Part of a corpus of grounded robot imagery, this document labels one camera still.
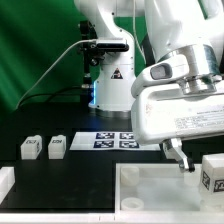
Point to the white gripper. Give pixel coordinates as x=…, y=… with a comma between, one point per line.
x=164, y=114

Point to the white square table top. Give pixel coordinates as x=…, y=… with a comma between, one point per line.
x=160, y=188

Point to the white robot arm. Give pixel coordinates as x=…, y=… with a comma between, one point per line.
x=194, y=28

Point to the white sheet with tags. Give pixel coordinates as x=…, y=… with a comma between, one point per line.
x=109, y=141

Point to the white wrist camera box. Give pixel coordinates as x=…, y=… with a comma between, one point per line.
x=168, y=71

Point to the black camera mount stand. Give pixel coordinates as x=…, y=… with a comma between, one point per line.
x=91, y=57

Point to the white left edge bracket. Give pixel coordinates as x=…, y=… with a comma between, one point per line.
x=7, y=180

